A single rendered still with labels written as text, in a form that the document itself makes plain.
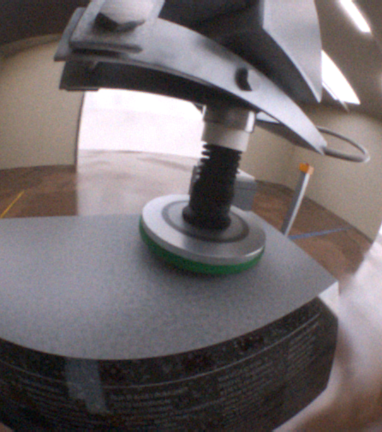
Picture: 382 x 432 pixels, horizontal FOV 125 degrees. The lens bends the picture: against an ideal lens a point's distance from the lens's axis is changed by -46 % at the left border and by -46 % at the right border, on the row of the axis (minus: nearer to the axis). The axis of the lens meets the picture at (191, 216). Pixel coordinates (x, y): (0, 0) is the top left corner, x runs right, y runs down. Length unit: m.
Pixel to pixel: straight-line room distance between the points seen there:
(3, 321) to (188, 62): 0.33
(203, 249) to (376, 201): 6.61
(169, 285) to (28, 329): 0.20
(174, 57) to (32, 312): 0.29
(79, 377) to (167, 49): 0.30
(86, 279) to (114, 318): 0.07
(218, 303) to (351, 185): 6.83
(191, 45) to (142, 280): 0.27
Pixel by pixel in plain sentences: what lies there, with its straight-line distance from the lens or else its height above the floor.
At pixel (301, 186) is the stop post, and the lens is 1.99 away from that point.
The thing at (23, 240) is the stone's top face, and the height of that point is 0.85.
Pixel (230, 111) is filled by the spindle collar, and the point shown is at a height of 1.08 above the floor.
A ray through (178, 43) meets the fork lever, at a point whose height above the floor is 1.12.
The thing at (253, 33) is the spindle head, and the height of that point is 1.15.
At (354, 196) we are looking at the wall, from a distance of 6.90.
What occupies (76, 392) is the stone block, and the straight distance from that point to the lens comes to 0.23.
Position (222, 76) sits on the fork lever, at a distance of 0.19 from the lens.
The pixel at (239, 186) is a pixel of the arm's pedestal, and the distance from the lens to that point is 1.36.
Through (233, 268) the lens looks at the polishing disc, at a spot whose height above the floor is 0.89.
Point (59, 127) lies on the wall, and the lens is 5.46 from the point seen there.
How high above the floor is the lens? 1.03
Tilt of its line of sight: 25 degrees down
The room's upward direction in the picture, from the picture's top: 12 degrees clockwise
